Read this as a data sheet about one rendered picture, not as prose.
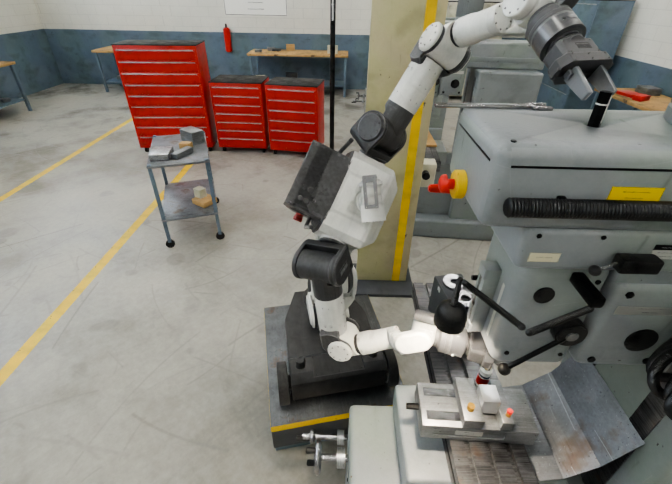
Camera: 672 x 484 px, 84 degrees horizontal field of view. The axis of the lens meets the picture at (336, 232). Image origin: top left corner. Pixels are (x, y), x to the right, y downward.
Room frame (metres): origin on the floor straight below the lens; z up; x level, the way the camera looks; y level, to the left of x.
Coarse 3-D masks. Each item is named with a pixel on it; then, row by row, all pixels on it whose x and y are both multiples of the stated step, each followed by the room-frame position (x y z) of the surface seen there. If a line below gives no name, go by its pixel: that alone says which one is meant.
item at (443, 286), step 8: (440, 280) 1.17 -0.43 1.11; (448, 280) 1.16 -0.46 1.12; (432, 288) 1.20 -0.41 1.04; (440, 288) 1.14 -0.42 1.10; (448, 288) 1.12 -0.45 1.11; (464, 288) 1.13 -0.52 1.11; (432, 296) 1.18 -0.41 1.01; (440, 296) 1.12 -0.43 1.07; (448, 296) 1.08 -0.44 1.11; (464, 296) 1.07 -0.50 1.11; (432, 304) 1.17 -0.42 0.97; (464, 304) 1.02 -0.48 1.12; (432, 312) 1.16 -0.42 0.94
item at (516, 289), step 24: (504, 264) 0.69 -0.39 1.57; (504, 288) 0.66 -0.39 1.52; (528, 288) 0.61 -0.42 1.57; (552, 288) 0.61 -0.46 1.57; (600, 288) 0.61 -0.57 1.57; (528, 312) 0.61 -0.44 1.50; (552, 312) 0.61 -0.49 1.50; (504, 336) 0.61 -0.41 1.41; (528, 336) 0.61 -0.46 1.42; (552, 336) 0.61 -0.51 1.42; (504, 360) 0.61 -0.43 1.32; (528, 360) 0.61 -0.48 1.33; (552, 360) 0.61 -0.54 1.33
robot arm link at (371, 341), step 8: (352, 320) 0.88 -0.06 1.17; (352, 328) 0.85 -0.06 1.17; (384, 328) 0.82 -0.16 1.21; (344, 336) 0.81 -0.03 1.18; (352, 336) 0.82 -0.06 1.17; (360, 336) 0.81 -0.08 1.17; (368, 336) 0.80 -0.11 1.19; (376, 336) 0.79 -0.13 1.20; (384, 336) 0.78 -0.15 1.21; (352, 344) 0.79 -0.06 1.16; (360, 344) 0.79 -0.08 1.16; (368, 344) 0.78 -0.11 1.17; (376, 344) 0.78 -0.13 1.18; (384, 344) 0.77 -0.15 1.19; (352, 352) 0.78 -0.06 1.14; (360, 352) 0.78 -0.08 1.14; (368, 352) 0.78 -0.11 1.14
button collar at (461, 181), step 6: (456, 174) 0.70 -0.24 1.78; (462, 174) 0.70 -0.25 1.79; (456, 180) 0.70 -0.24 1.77; (462, 180) 0.69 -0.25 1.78; (456, 186) 0.69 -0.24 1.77; (462, 186) 0.68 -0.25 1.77; (450, 192) 0.72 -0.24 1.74; (456, 192) 0.68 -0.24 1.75; (462, 192) 0.68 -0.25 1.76; (456, 198) 0.69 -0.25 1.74
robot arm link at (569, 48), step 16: (560, 16) 0.83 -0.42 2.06; (576, 16) 0.83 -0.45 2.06; (544, 32) 0.83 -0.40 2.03; (560, 32) 0.81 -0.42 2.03; (576, 32) 0.81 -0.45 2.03; (544, 48) 0.82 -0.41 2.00; (560, 48) 0.78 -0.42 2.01; (576, 48) 0.78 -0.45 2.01; (592, 48) 0.79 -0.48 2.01; (560, 64) 0.75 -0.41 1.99; (576, 64) 0.75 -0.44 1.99; (592, 64) 0.76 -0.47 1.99; (608, 64) 0.77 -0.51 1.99; (560, 80) 0.76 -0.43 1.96
